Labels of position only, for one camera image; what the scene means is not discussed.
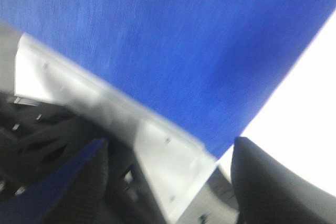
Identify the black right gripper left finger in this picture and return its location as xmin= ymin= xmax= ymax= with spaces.
xmin=39 ymin=140 xmax=108 ymax=223

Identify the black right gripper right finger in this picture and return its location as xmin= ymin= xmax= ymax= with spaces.
xmin=230 ymin=137 xmax=335 ymax=223

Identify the blue microfibre towel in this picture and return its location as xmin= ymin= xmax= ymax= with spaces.
xmin=1 ymin=0 xmax=335 ymax=223

